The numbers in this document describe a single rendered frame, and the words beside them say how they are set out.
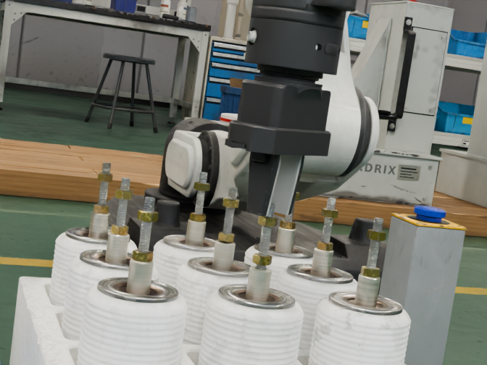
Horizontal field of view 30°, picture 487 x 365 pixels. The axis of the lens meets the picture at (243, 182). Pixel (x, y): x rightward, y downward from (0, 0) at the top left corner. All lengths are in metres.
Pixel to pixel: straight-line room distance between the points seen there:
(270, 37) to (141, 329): 0.29
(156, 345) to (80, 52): 8.53
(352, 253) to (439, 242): 0.38
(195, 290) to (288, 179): 0.17
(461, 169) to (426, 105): 0.56
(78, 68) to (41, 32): 0.50
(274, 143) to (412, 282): 0.39
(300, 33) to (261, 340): 0.28
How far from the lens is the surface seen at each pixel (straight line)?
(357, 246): 1.53
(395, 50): 3.35
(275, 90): 0.82
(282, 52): 0.82
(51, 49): 9.28
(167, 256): 1.08
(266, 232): 0.87
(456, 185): 3.87
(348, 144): 1.34
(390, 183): 3.28
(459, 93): 10.16
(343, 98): 1.35
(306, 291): 1.00
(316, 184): 1.46
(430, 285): 1.16
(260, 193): 0.85
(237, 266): 1.01
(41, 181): 2.85
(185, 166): 1.67
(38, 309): 1.02
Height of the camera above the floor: 0.46
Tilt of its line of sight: 7 degrees down
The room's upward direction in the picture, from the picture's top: 8 degrees clockwise
